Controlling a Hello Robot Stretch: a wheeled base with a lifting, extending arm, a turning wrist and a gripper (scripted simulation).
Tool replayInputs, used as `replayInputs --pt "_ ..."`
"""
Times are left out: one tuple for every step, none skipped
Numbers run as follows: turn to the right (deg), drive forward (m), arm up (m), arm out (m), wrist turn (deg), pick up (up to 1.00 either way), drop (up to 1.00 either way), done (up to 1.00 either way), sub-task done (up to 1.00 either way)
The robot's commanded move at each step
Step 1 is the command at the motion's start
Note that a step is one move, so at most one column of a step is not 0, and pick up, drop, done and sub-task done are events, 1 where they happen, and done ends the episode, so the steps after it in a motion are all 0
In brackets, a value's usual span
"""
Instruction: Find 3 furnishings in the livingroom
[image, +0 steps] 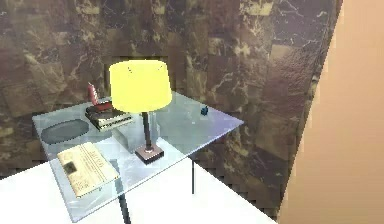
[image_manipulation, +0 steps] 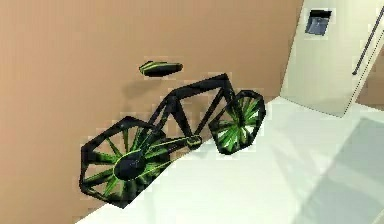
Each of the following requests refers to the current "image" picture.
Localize glass side table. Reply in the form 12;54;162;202
31;91;245;224

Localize yellow shade table lamp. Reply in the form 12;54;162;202
108;59;173;165

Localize dark stacked books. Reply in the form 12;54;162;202
84;103;134;132

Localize red spray bottle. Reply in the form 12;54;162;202
87;82;113;113

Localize beige folded newspaper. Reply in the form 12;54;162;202
56;141;121;199

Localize grey oval dish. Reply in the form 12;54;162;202
40;118;90;145

